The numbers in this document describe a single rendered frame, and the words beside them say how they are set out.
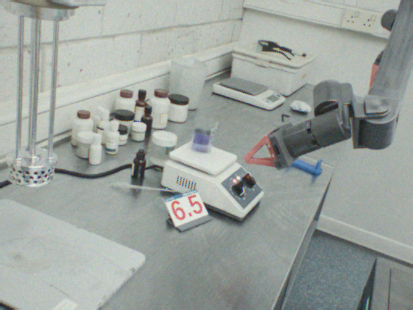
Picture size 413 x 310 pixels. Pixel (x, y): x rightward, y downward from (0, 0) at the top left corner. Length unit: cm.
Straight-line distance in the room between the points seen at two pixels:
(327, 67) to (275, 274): 165
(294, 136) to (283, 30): 159
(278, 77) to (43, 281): 149
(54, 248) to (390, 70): 66
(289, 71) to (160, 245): 129
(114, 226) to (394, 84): 56
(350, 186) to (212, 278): 178
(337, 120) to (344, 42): 155
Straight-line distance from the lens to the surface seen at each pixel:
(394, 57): 96
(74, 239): 84
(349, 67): 237
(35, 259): 80
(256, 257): 89
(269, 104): 178
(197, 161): 99
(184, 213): 93
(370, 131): 84
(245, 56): 206
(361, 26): 229
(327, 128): 83
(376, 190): 251
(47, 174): 72
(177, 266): 82
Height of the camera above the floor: 124
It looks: 22 degrees down
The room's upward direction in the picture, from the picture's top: 11 degrees clockwise
